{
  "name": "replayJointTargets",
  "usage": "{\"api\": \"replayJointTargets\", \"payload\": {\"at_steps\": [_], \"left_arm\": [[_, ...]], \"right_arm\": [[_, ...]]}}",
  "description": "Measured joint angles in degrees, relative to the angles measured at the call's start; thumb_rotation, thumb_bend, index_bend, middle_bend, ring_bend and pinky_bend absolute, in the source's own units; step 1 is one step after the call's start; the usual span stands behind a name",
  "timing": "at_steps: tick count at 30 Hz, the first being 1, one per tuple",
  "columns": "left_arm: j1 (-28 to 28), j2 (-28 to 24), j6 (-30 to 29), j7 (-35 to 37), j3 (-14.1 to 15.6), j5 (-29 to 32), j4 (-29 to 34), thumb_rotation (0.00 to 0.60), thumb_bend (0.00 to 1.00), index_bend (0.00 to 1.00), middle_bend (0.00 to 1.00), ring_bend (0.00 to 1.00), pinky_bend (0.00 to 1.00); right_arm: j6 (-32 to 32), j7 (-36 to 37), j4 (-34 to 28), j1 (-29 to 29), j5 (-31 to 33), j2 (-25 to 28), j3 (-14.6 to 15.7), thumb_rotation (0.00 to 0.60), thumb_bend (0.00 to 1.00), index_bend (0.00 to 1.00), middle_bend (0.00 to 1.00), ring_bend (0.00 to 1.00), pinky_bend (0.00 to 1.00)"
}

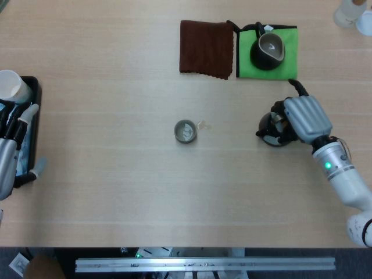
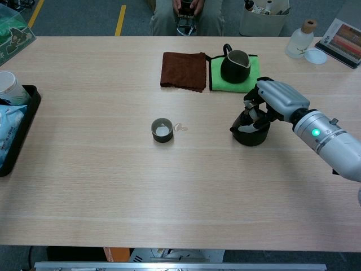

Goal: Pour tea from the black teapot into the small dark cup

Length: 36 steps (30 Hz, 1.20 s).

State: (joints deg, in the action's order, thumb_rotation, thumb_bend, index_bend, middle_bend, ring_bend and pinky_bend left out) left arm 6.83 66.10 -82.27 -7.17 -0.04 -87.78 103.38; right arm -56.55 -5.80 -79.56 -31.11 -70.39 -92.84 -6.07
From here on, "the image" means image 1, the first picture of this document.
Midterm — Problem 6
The green cloth with black trim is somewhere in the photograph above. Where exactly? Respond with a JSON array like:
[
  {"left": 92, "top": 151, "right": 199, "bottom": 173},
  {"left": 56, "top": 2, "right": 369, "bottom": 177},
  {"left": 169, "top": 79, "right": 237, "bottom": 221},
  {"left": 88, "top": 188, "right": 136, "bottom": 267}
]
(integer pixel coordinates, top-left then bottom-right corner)
[{"left": 226, "top": 19, "right": 299, "bottom": 80}]

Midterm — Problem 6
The white paper cup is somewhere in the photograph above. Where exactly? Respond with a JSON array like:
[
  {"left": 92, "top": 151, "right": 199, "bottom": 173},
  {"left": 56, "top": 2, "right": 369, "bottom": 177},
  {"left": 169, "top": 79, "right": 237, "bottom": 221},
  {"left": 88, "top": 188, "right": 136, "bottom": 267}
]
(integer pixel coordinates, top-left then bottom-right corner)
[{"left": 0, "top": 69, "right": 33, "bottom": 105}]

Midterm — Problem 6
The frosted glass bottle wooden cap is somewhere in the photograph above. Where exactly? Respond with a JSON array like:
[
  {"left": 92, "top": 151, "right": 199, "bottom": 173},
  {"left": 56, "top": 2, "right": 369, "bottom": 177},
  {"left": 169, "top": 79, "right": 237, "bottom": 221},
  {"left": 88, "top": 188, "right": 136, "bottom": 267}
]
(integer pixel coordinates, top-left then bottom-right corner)
[{"left": 332, "top": 0, "right": 367, "bottom": 29}]

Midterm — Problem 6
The white floor socket plate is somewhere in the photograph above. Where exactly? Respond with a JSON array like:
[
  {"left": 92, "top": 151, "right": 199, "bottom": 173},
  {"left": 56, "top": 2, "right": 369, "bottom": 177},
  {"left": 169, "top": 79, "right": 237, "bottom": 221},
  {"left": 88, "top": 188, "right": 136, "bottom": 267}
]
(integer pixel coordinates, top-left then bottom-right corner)
[{"left": 8, "top": 252, "right": 30, "bottom": 277}]

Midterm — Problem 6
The aluminium profile rail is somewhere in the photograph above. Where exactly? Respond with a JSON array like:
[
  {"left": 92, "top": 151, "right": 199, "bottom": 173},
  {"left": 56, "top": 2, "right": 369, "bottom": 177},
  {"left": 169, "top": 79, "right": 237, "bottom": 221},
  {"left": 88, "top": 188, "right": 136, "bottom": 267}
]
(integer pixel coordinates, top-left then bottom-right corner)
[{"left": 74, "top": 256, "right": 337, "bottom": 273}]

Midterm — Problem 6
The brown orange stool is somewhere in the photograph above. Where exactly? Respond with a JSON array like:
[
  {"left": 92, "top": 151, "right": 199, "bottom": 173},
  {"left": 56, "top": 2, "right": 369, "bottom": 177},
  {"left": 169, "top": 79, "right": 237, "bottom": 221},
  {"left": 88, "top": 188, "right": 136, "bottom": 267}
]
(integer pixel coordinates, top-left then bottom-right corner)
[{"left": 23, "top": 254, "right": 66, "bottom": 279}]

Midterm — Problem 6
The black tea pitcher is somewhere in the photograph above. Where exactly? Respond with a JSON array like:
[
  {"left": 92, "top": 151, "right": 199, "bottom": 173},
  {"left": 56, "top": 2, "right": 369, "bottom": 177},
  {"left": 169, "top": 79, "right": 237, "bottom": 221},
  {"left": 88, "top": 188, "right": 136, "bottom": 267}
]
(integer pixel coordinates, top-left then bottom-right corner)
[{"left": 249, "top": 22, "right": 287, "bottom": 71}]

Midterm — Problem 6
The black teapot with bail handle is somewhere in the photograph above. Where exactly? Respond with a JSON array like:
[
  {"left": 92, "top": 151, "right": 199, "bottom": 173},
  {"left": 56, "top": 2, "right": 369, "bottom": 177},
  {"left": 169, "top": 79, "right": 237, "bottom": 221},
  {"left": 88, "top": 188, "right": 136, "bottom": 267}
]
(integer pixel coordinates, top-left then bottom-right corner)
[{"left": 255, "top": 112, "right": 300, "bottom": 148}]

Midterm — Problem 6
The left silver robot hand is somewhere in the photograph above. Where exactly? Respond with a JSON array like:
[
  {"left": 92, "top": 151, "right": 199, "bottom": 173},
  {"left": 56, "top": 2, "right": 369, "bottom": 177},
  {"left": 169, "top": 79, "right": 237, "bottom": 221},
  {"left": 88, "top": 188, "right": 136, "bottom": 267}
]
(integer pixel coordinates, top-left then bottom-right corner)
[{"left": 0, "top": 100, "right": 48, "bottom": 201}]

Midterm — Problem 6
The small grey tea cup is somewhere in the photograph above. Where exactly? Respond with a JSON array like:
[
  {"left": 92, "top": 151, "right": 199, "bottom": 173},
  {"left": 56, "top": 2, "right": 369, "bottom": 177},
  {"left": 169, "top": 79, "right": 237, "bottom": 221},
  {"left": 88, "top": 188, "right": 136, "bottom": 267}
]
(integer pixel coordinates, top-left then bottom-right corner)
[{"left": 174, "top": 119, "right": 199, "bottom": 144}]

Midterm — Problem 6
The blue wet wipes pack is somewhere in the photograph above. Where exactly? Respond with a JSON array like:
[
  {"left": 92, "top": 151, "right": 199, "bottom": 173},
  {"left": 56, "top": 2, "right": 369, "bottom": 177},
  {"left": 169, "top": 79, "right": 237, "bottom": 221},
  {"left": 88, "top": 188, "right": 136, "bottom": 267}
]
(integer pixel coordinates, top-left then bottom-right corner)
[{"left": 0, "top": 101, "right": 33, "bottom": 177}]

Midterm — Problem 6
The brown folded cloth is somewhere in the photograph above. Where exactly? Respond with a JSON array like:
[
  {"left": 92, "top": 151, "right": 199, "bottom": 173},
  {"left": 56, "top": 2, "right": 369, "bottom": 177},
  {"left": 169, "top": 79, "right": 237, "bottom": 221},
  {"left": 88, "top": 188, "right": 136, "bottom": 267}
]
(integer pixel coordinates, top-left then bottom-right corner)
[{"left": 179, "top": 19, "right": 235, "bottom": 81}]

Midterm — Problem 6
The black plastic tray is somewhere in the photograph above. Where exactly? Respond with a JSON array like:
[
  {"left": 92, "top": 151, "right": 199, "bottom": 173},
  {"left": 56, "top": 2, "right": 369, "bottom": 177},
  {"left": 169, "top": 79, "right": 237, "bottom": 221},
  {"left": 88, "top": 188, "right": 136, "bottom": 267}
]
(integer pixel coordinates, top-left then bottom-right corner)
[{"left": 13, "top": 76, "right": 43, "bottom": 188}]

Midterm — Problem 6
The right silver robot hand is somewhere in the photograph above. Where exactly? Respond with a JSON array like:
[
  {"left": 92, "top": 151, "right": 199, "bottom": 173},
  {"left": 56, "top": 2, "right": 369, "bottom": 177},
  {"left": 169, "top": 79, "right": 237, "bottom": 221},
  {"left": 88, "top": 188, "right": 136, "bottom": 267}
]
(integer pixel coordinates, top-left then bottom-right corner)
[{"left": 271, "top": 78, "right": 334, "bottom": 145}]

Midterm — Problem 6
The white round lid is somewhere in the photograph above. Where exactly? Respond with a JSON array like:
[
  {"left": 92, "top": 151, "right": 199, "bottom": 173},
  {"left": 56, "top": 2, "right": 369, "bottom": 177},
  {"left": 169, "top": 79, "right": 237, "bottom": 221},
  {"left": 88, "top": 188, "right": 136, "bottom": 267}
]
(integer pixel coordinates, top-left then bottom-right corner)
[{"left": 355, "top": 10, "right": 372, "bottom": 37}]

